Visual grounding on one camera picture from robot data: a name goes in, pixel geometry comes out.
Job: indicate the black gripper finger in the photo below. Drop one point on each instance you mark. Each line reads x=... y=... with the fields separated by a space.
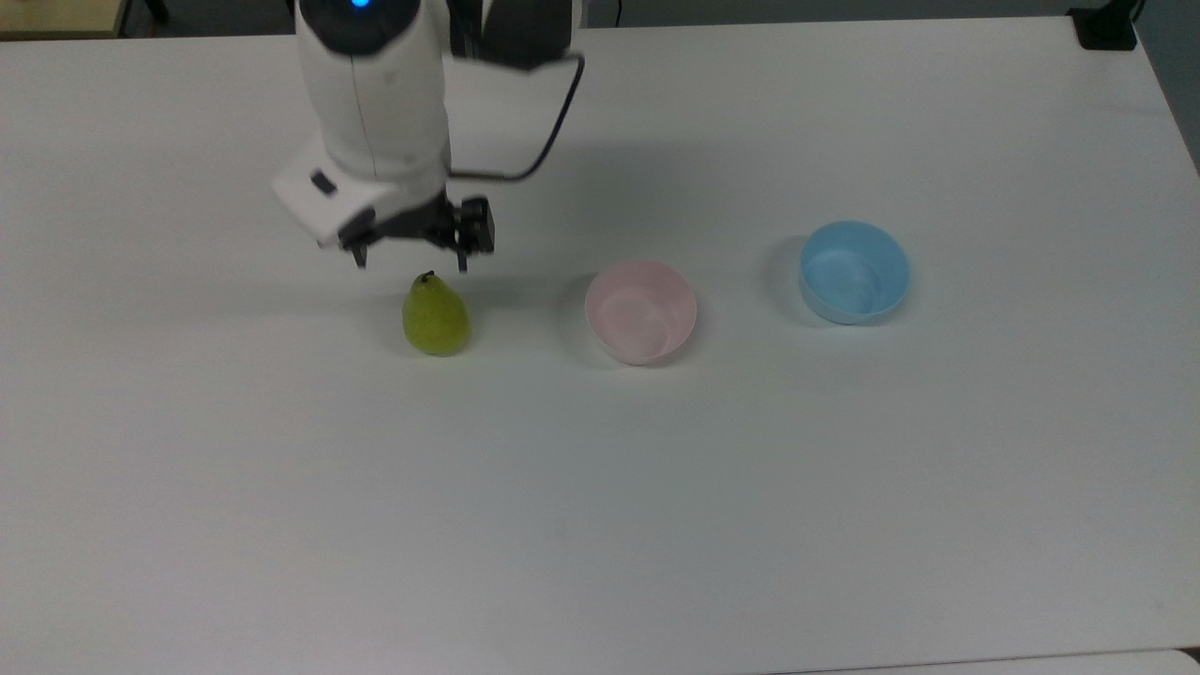
x=360 y=255
x=476 y=225

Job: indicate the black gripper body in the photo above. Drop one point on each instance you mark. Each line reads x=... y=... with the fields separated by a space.
x=412 y=220

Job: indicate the green pear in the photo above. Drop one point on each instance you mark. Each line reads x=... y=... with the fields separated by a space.
x=436 y=319

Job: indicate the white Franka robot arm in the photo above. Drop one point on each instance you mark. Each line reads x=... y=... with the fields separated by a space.
x=375 y=94

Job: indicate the pink plastic bowl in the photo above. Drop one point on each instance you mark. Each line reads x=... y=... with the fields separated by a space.
x=637 y=319

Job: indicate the blue plastic bowl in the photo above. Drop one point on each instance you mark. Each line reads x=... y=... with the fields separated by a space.
x=853 y=277

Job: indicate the light wooden furniture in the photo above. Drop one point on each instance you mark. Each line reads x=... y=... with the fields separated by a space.
x=56 y=17

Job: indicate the black mount clamp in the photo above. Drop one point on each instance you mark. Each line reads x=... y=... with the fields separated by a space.
x=1106 y=28

